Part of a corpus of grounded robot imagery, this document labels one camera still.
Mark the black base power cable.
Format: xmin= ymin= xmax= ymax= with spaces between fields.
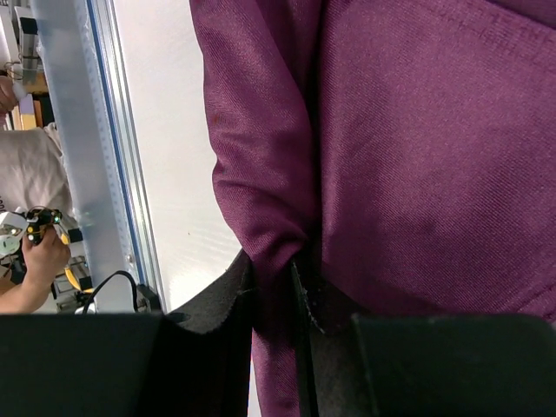
xmin=80 ymin=269 xmax=162 ymax=314

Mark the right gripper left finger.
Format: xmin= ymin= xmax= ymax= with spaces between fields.
xmin=1 ymin=254 xmax=254 ymax=416

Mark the purple cloth napkin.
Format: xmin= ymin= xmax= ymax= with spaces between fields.
xmin=190 ymin=1 xmax=555 ymax=416

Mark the aluminium front rail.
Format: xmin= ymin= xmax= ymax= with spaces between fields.
xmin=31 ymin=0 xmax=168 ymax=311

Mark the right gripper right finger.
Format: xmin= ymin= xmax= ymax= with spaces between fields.
xmin=291 ymin=256 xmax=555 ymax=416

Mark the operator hand outside cell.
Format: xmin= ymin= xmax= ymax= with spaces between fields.
xmin=21 ymin=227 xmax=70 ymax=295

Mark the operator teleoperation controller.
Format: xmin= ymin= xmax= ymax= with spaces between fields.
xmin=1 ymin=207 xmax=63 ymax=273

